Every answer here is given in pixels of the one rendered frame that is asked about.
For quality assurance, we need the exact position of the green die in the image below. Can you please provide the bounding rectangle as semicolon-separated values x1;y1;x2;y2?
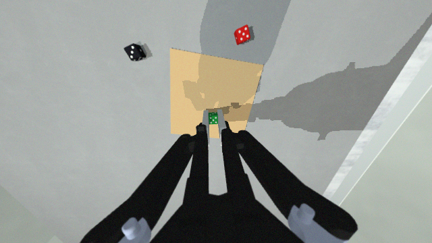
209;112;218;124

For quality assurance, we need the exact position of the red die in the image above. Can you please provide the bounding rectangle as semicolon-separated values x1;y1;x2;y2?
234;25;250;45

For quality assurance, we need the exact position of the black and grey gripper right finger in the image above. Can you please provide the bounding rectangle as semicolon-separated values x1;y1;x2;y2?
217;109;358;243

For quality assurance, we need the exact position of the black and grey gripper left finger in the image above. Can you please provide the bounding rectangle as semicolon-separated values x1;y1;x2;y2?
80;110;209;243

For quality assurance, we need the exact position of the black die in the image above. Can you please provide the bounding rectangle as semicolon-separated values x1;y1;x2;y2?
124;44;146;61

